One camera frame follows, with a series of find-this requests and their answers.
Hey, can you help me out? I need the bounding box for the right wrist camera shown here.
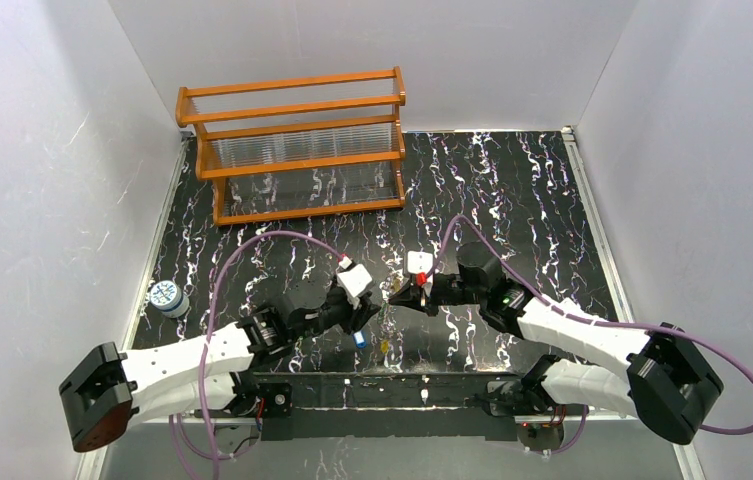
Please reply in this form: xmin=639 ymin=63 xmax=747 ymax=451
xmin=405 ymin=251 xmax=435 ymax=292

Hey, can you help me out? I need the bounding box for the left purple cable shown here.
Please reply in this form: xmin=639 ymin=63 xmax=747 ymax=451
xmin=169 ymin=229 xmax=351 ymax=480

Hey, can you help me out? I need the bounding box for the silver keyring holder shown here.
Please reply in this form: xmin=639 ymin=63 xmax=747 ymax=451
xmin=379 ymin=276 xmax=397 ymax=355

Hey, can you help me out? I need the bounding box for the orange wooden shelf rack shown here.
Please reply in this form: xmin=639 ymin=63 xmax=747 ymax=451
xmin=175 ymin=66 xmax=407 ymax=226

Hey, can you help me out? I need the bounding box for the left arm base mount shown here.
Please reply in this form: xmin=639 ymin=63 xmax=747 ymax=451
xmin=207 ymin=375 xmax=293 ymax=419

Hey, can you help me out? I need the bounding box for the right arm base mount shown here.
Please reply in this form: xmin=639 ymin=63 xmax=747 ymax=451
xmin=473 ymin=380 xmax=582 ymax=444

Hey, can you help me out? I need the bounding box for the purple cable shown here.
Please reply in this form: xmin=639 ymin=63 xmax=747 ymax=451
xmin=425 ymin=213 xmax=753 ymax=457
xmin=169 ymin=229 xmax=351 ymax=480

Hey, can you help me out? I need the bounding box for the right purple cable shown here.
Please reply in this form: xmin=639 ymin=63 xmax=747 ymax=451
xmin=425 ymin=213 xmax=753 ymax=457

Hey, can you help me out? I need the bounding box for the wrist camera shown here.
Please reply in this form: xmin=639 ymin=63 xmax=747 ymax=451
xmin=405 ymin=251 xmax=435 ymax=292
xmin=335 ymin=254 xmax=373 ymax=310

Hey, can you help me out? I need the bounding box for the blue white tape roll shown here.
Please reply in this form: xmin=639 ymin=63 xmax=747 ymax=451
xmin=148 ymin=280 xmax=190 ymax=319

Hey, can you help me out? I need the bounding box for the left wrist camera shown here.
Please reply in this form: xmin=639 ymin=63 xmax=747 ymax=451
xmin=335 ymin=254 xmax=373 ymax=310

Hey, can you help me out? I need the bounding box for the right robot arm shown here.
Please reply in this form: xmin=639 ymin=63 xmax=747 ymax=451
xmin=389 ymin=242 xmax=724 ymax=445

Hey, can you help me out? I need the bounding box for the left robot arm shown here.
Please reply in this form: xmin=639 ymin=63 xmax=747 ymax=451
xmin=59 ymin=287 xmax=382 ymax=453

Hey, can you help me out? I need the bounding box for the blue key tag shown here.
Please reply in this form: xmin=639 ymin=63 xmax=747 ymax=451
xmin=352 ymin=331 xmax=367 ymax=349

